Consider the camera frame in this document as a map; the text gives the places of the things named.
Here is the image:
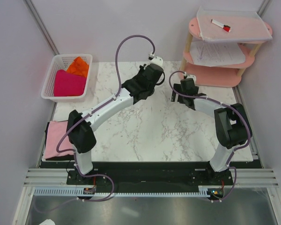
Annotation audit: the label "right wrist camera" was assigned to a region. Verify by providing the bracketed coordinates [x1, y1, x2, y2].
[183, 72, 197, 82]

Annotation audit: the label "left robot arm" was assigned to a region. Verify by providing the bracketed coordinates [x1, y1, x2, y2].
[67, 62, 165, 184]

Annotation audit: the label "printed paper sheets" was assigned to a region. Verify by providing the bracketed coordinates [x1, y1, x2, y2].
[190, 41, 245, 67]

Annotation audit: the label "white plastic basket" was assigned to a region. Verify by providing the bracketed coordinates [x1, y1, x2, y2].
[41, 53, 93, 103]

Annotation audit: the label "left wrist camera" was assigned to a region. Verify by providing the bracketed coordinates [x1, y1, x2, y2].
[148, 54, 163, 67]

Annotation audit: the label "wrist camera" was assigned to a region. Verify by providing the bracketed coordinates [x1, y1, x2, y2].
[148, 54, 163, 67]
[183, 72, 197, 82]

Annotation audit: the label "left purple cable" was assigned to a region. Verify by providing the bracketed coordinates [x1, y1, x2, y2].
[32, 34, 156, 213]

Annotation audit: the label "translucent document folder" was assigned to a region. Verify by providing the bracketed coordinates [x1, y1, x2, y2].
[197, 7, 273, 43]

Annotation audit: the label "white crumpled paper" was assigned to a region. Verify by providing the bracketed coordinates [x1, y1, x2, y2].
[39, 219, 55, 225]

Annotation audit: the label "aluminium rail frame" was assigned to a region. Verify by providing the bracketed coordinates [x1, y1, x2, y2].
[12, 168, 281, 225]

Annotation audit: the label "pink three tier shelf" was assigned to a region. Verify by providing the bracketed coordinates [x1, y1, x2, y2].
[180, 18, 264, 88]

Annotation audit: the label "pink folded t shirt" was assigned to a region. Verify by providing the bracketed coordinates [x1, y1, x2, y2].
[43, 120, 75, 160]

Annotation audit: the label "red white marker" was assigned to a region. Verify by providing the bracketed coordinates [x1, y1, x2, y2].
[211, 19, 231, 32]

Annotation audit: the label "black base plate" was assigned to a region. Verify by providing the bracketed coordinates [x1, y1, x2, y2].
[39, 161, 264, 191]

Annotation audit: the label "orange t shirt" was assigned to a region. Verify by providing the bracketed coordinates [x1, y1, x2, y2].
[66, 57, 89, 78]

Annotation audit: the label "white slotted cable duct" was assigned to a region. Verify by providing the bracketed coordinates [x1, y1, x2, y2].
[33, 187, 218, 197]

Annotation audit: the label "magenta folded t shirt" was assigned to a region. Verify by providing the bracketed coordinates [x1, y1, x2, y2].
[53, 70, 86, 97]

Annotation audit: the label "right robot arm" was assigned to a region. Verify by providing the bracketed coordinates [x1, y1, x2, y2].
[170, 78, 252, 185]

